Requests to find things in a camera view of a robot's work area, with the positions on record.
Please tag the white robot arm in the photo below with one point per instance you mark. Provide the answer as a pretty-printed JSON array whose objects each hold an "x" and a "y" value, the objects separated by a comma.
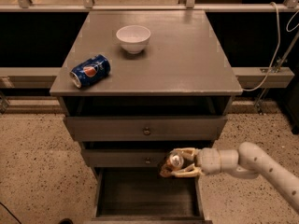
[{"x": 247, "y": 162}]

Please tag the metal window rail frame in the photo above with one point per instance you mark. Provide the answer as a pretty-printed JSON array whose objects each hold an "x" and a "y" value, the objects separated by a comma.
[{"x": 44, "y": 77}]

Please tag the grey wooden drawer cabinet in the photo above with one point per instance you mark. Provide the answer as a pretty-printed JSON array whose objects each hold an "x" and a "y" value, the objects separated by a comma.
[{"x": 182, "y": 72}]

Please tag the grey middle drawer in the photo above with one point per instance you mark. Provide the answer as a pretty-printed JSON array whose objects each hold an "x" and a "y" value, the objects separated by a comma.
[{"x": 124, "y": 158}]

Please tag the grey top drawer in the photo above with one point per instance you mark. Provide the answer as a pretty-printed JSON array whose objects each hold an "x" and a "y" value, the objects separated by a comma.
[{"x": 91, "y": 129}]

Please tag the metal stand pole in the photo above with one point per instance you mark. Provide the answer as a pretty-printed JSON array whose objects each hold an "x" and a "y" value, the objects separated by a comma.
[{"x": 274, "y": 69}]

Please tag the white ceramic bowl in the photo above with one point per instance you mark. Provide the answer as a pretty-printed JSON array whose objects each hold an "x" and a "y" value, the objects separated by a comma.
[{"x": 133, "y": 38}]

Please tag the grey open bottom drawer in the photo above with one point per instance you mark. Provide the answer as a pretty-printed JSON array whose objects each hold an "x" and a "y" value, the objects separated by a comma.
[{"x": 141, "y": 196}]

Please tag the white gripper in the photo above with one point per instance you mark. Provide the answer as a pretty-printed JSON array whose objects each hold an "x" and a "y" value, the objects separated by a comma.
[{"x": 209, "y": 160}]

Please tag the orange soda can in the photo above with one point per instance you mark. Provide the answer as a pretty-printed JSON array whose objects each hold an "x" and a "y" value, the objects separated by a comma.
[{"x": 171, "y": 163}]

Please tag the blue Pepsi can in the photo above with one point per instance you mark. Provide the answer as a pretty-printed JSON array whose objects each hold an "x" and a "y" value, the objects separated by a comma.
[{"x": 90, "y": 71}]

